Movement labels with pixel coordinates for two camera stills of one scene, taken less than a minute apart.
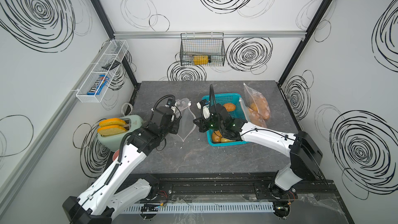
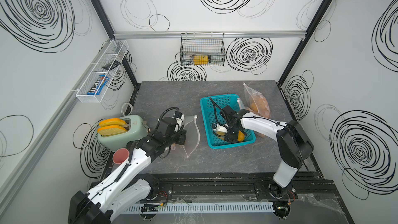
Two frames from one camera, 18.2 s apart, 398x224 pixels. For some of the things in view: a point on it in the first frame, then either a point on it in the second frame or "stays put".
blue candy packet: [101, 82] stays put
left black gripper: [175, 125] -> [181, 134]
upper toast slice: [110, 122] stays put
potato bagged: [260, 106] stays put
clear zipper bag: [188, 120] -> [193, 135]
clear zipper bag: [256, 101] stays put
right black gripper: [202, 123] -> [230, 137]
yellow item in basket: [200, 59] stays put
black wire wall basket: [202, 49] stays put
